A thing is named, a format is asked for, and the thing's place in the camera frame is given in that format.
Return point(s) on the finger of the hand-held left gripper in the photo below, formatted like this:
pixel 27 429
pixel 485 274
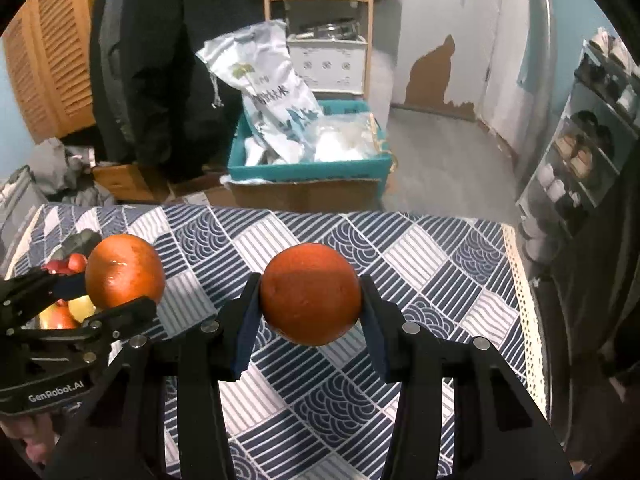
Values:
pixel 125 317
pixel 67 285

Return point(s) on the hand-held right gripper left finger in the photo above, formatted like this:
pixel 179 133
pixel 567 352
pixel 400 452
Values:
pixel 245 330

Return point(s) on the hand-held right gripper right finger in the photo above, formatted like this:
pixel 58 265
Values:
pixel 377 335

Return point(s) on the yellow lemon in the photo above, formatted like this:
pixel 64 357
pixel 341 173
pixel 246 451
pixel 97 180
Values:
pixel 82 308

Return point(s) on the ribbed glass plate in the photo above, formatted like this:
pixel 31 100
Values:
pixel 80 242

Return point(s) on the orange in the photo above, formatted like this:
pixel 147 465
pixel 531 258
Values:
pixel 310 295
pixel 125 270

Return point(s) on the person's left hand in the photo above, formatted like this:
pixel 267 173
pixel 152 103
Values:
pixel 35 435

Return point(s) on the bright red apple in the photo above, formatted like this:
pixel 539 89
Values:
pixel 67 264

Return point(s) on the yellow-green apple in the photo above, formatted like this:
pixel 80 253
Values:
pixel 55 318

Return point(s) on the blue white patterned tablecloth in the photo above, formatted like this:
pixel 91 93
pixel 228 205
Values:
pixel 350 240

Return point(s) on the grey clothing pile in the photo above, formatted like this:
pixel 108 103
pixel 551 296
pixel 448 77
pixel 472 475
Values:
pixel 65 170

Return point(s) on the small brown cardboard box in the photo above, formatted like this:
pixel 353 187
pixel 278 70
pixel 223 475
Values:
pixel 127 182

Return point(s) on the flat brown cardboard box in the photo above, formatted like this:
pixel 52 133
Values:
pixel 202 191

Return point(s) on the cardboard box under basket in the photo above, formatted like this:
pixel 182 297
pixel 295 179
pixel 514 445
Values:
pixel 305 196

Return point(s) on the teal plastic basket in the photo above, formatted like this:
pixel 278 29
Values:
pixel 310 170

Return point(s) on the clear plastic bag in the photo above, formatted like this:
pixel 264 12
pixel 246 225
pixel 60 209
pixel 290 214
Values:
pixel 350 137

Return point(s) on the wooden louvered cabinet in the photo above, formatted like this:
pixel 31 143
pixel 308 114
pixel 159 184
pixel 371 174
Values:
pixel 50 55

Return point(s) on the person in black clothes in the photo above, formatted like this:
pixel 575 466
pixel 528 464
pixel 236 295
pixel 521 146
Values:
pixel 160 70

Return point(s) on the white printed rice bag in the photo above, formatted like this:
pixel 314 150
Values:
pixel 270 90

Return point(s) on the rows of shoes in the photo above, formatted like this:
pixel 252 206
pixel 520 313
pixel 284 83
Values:
pixel 580 155

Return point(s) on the white patterned drawer box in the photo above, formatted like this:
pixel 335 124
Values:
pixel 327 66

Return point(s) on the grey shoe rack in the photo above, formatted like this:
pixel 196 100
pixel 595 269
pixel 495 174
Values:
pixel 585 110

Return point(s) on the metal bowl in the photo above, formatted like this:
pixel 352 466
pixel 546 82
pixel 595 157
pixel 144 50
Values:
pixel 330 30

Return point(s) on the wooden shelf rack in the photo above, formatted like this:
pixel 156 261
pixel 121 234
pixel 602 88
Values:
pixel 368 20

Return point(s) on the white door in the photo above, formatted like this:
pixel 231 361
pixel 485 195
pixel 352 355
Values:
pixel 515 50

